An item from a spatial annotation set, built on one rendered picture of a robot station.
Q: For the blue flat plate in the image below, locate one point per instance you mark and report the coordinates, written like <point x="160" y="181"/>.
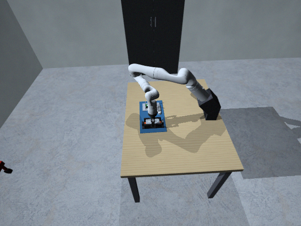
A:
<point x="146" y="128"/>

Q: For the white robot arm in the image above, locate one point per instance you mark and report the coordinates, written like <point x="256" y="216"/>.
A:
<point x="184" y="77"/>

